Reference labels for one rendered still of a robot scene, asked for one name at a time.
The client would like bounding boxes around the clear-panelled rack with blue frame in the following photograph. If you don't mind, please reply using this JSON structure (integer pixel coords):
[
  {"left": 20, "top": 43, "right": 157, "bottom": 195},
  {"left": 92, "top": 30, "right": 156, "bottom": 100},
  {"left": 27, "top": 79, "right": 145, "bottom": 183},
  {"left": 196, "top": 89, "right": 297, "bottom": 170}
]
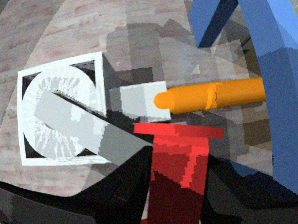
[{"left": 220, "top": 0, "right": 298, "bottom": 176}]

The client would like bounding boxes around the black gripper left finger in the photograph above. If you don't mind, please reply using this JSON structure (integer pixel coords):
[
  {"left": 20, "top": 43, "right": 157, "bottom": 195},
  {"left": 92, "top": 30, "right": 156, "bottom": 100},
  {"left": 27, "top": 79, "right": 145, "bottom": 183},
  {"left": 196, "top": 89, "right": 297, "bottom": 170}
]
[{"left": 0, "top": 145, "right": 153, "bottom": 224}]

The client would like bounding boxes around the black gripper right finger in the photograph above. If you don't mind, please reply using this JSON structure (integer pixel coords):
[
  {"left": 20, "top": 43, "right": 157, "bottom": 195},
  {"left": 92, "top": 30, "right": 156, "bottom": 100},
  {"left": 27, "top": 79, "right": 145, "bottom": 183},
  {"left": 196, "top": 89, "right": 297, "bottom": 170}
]
[{"left": 200, "top": 153, "right": 298, "bottom": 224}]

